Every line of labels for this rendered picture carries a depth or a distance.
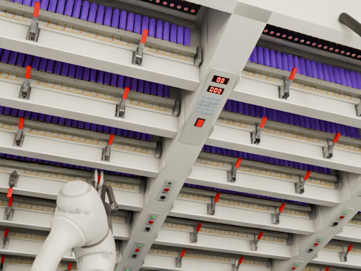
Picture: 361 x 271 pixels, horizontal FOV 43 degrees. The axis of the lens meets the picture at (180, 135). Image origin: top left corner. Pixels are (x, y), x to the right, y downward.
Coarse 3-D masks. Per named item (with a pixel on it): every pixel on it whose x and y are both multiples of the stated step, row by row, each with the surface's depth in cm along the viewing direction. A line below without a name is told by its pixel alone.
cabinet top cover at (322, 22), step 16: (192, 0) 107; (208, 0) 107; (224, 0) 107; (272, 0) 115; (288, 0) 119; (304, 0) 122; (320, 0) 127; (336, 0) 131; (256, 16) 111; (272, 16) 111; (288, 16) 111; (304, 16) 114; (320, 16) 118; (336, 16) 122; (352, 16) 126; (304, 32) 115; (320, 32) 115; (336, 32) 116; (352, 32) 117
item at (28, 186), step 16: (0, 176) 149; (48, 176) 154; (64, 176) 156; (144, 176) 166; (16, 192) 151; (32, 192) 151; (48, 192) 152; (128, 192) 161; (144, 192) 163; (128, 208) 161
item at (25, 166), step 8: (0, 160) 149; (8, 160) 150; (16, 168) 151; (24, 168) 151; (32, 168) 151; (40, 168) 152; (48, 168) 153; (56, 168) 154; (64, 168) 155; (56, 176) 154; (80, 176) 157; (88, 176) 157; (104, 176) 158; (112, 176) 159; (120, 176) 160; (136, 184) 162
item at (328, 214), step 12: (348, 180) 166; (360, 180) 160; (348, 204) 168; (360, 204) 169; (324, 216) 176; (336, 216) 173; (348, 216) 174; (324, 228) 178; (336, 228) 179; (300, 240) 188; (312, 240) 184; (324, 240) 185; (300, 252) 190; (276, 264) 203; (288, 264) 196
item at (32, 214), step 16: (0, 192) 164; (0, 208) 162; (16, 208) 163; (32, 208) 165; (48, 208) 167; (0, 224) 163; (16, 224) 162; (32, 224) 163; (48, 224) 165; (112, 224) 173; (128, 224) 175
